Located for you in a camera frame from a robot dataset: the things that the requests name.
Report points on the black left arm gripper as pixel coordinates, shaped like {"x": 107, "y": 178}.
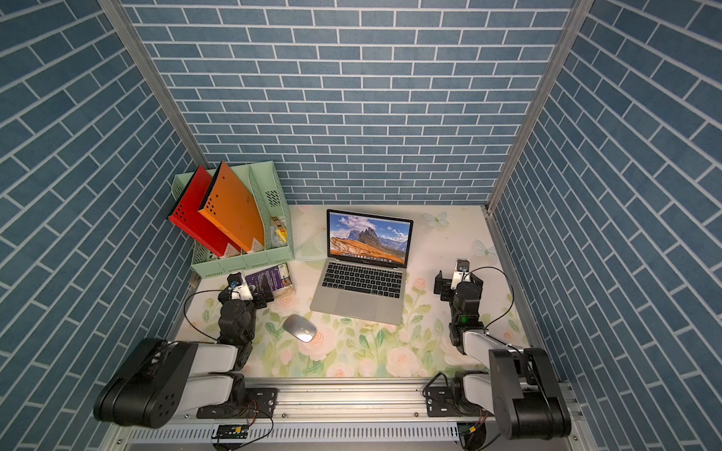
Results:
{"x": 260, "y": 303}

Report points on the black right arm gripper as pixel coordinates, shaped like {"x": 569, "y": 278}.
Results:
{"x": 447, "y": 283}

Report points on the silver wireless mouse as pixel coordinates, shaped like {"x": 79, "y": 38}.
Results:
{"x": 300, "y": 328}

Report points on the silver laptop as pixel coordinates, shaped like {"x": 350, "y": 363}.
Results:
{"x": 364, "y": 275}

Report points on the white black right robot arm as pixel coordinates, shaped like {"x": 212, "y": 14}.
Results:
{"x": 518, "y": 388}

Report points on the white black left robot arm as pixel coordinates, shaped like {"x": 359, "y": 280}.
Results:
{"x": 161, "y": 379}

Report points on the purple book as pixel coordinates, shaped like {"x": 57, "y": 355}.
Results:
{"x": 273, "y": 281}

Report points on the orange file folder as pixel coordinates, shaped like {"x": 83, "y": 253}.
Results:
{"x": 230, "y": 206}

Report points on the red file folder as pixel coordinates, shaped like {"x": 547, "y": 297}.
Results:
{"x": 185, "y": 215}

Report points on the mint green file organizer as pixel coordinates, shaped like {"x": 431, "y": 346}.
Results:
{"x": 261, "y": 179}

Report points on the small black controller board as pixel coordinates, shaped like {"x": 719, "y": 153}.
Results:
{"x": 234, "y": 433}

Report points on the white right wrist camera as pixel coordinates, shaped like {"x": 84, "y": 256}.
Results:
{"x": 461, "y": 273}

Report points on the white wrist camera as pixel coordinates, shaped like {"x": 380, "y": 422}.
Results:
{"x": 461, "y": 273}
{"x": 240, "y": 286}

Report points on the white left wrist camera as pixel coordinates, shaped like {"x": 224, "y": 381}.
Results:
{"x": 240, "y": 286}

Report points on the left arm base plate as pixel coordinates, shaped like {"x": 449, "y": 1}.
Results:
{"x": 255, "y": 402}

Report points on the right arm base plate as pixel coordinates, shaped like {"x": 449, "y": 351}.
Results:
{"x": 468, "y": 393}

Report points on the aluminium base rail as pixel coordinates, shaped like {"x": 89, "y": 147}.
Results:
{"x": 343, "y": 414}

